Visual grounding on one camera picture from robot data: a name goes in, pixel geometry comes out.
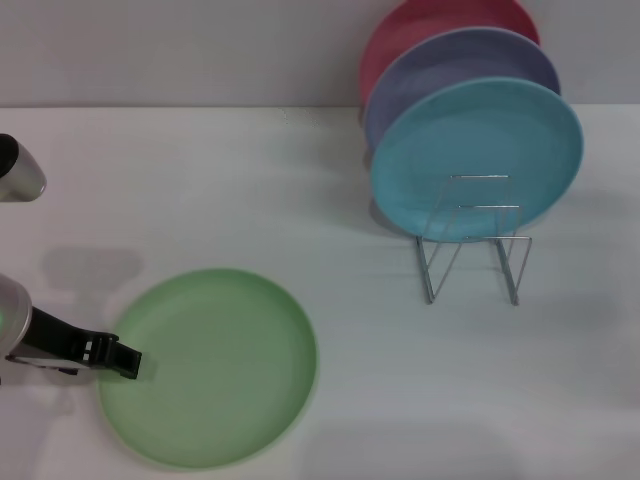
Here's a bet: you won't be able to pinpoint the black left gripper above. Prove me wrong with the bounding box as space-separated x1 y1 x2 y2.
4 304 143 382

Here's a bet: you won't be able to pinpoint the green plate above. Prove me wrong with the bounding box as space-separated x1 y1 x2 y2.
97 267 320 472

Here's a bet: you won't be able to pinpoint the red plate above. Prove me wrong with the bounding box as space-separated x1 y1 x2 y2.
358 0 541 107

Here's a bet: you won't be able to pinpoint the turquoise plate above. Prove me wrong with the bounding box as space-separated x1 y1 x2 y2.
370 77 585 245

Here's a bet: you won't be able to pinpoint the purple plate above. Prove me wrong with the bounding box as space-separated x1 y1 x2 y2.
363 26 562 151

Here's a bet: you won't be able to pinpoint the metal wire plate rack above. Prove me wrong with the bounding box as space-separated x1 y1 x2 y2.
415 173 534 306

